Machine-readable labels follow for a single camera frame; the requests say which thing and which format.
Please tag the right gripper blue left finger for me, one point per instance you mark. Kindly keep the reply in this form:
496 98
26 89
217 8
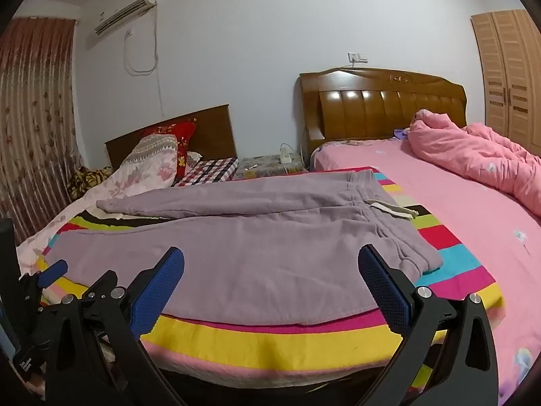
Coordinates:
151 290

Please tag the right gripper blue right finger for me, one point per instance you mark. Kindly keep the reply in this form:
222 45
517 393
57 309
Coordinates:
390 288

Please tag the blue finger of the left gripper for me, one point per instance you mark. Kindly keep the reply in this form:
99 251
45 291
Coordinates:
52 273

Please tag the purple fleece pants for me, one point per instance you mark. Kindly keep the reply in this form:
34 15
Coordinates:
269 251

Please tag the rainbow striped blanket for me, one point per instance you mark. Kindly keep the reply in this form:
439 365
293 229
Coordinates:
295 354

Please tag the yellow black patterned cloth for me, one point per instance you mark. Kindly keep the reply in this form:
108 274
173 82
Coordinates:
84 179

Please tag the brown striped curtain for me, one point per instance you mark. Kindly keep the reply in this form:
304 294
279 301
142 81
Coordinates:
39 152

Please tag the pink bed sheet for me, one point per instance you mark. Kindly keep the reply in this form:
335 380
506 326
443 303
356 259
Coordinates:
496 229

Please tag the floral pink white quilt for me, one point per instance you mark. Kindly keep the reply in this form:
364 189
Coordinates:
151 165

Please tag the plaid checkered cloth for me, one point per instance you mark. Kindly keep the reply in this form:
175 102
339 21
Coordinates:
210 171

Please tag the white power strip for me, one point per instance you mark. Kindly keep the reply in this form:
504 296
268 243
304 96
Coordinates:
286 153

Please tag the nightstand with floral cover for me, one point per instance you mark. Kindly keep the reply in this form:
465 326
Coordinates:
268 166

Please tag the red embroidered pillow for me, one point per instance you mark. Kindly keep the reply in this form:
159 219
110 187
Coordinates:
183 130

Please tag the small dark wooden headboard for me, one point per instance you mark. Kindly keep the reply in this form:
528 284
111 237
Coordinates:
213 137

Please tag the large brown wooden headboard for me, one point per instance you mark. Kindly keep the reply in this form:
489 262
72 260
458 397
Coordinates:
366 104

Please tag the light wooden wardrobe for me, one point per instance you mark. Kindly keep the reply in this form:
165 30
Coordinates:
509 51

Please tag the white air conditioner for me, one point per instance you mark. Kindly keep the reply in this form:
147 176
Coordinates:
110 19

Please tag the white wall socket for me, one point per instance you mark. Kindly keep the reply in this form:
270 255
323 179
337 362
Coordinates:
355 57

